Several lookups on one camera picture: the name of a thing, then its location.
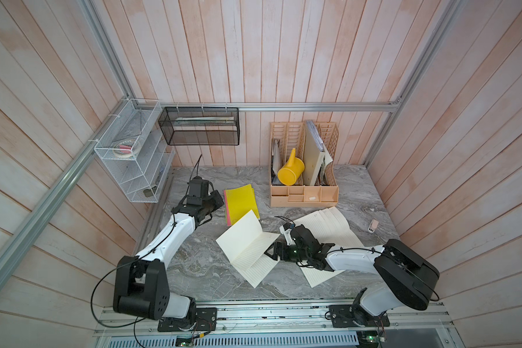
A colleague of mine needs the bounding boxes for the white wire shelf rack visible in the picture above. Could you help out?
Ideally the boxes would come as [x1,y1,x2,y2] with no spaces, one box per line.
[94,99,174,203]

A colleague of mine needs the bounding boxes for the beige desk organizer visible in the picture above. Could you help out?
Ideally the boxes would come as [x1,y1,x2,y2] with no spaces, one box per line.
[270,121,339,208]

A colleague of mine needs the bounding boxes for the small pink eraser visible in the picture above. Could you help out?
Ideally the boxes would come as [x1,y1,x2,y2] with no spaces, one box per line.
[368,219,379,233]

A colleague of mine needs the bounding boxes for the papers in organizer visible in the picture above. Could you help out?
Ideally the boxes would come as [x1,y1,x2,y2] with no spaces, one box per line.
[319,144,333,186]

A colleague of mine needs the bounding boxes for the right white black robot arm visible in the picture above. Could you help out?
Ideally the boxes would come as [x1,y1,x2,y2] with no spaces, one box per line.
[265,223,440,328]

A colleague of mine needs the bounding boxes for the yellow watering can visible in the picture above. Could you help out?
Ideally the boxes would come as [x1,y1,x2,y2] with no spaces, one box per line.
[277,148,305,186]

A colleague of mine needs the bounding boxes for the cream book in organizer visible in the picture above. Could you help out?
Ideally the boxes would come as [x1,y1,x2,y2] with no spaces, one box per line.
[302,120,325,186]

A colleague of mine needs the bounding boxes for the tape roll on shelf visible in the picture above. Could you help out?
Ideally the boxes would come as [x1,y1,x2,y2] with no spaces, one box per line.
[112,139,142,159]

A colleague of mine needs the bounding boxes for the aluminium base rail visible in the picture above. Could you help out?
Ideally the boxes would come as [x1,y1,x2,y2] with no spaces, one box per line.
[91,299,464,347]

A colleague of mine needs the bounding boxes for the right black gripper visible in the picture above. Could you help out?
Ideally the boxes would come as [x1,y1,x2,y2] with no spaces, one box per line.
[263,241,310,262]

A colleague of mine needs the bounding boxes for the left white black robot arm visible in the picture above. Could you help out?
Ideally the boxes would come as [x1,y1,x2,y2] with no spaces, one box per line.
[113,175,224,331]

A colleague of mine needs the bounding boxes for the open cream notebook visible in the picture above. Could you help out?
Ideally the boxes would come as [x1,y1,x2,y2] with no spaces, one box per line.
[294,207,364,288]

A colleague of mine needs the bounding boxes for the black mesh wall basket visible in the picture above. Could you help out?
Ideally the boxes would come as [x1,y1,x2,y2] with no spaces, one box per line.
[158,107,241,146]

